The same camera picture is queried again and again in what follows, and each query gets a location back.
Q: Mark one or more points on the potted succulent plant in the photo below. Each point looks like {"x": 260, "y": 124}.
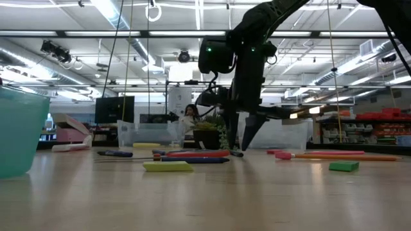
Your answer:
{"x": 207, "y": 138}

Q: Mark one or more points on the person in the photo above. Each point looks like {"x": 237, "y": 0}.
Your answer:
{"x": 192, "y": 112}

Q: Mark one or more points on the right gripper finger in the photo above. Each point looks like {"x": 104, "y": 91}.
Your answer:
{"x": 232, "y": 128}
{"x": 252, "y": 128}

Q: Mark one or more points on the orange pencil with pink eraser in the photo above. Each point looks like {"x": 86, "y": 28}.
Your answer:
{"x": 337, "y": 157}

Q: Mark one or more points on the yellow pen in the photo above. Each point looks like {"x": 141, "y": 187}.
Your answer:
{"x": 146, "y": 145}

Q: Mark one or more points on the yellow-green eraser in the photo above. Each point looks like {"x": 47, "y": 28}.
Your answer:
{"x": 167, "y": 166}

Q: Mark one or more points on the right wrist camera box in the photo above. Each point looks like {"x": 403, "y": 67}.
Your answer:
{"x": 215, "y": 56}

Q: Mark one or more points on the clear plastic bin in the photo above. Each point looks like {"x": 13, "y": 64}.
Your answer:
{"x": 151, "y": 133}
{"x": 282, "y": 136}

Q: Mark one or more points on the black monitor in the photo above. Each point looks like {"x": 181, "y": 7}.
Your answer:
{"x": 112, "y": 110}

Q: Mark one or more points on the shelf with red bins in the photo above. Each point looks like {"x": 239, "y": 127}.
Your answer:
{"x": 385, "y": 117}

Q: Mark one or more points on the blue crayon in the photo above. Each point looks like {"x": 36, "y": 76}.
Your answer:
{"x": 115, "y": 154}
{"x": 192, "y": 160}
{"x": 237, "y": 154}

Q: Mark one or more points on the teal plastic bin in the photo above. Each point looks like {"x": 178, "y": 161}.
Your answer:
{"x": 19, "y": 134}

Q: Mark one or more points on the green eraser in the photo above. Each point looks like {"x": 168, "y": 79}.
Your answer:
{"x": 343, "y": 166}

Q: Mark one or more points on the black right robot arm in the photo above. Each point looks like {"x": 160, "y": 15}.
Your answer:
{"x": 263, "y": 16}

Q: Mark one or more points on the pink eraser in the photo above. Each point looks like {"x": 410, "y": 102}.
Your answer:
{"x": 274, "y": 151}

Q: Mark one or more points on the white machine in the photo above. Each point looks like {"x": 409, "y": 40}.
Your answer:
{"x": 180, "y": 99}

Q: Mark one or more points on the black aluminium table frame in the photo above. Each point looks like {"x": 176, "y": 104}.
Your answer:
{"x": 369, "y": 148}

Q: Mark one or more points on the black ceiling camera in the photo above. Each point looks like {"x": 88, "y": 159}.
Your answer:
{"x": 184, "y": 56}
{"x": 56, "y": 51}

